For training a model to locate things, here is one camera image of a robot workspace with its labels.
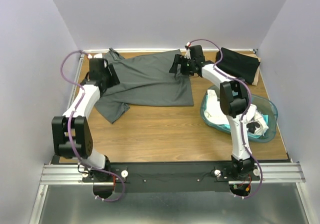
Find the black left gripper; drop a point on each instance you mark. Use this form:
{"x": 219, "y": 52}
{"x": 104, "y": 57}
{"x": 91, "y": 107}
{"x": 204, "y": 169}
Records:
{"x": 113, "y": 79}

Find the grey t-shirt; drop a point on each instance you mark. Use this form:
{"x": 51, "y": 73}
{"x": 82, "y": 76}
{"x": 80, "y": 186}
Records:
{"x": 145, "y": 80}

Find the teal plastic basket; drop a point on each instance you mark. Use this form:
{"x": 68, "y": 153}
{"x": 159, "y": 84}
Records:
{"x": 265, "y": 107}

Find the white t-shirt in basket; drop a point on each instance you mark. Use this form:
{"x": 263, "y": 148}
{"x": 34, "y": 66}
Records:
{"x": 212, "y": 114}

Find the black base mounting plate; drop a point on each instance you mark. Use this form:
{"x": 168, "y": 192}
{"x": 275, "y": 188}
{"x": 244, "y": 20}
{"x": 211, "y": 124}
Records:
{"x": 170, "y": 177}

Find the aluminium rail frame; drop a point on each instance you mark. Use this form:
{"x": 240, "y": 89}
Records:
{"x": 171, "y": 193}

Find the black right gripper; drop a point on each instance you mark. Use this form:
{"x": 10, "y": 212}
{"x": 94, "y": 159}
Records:
{"x": 178, "y": 60}

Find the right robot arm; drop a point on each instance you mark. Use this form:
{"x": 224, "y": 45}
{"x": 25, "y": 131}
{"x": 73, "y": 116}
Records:
{"x": 234, "y": 100}

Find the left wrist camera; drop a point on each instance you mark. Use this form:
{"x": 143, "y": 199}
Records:
{"x": 98, "y": 56}

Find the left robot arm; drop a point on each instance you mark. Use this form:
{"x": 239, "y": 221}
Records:
{"x": 72, "y": 138}

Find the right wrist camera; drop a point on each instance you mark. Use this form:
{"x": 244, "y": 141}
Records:
{"x": 187, "y": 54}

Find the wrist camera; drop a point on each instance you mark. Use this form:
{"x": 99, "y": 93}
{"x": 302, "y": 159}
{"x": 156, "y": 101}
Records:
{"x": 187, "y": 54}
{"x": 98, "y": 56}

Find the folded black t-shirt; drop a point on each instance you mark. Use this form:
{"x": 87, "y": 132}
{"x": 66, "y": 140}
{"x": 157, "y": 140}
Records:
{"x": 237, "y": 64}

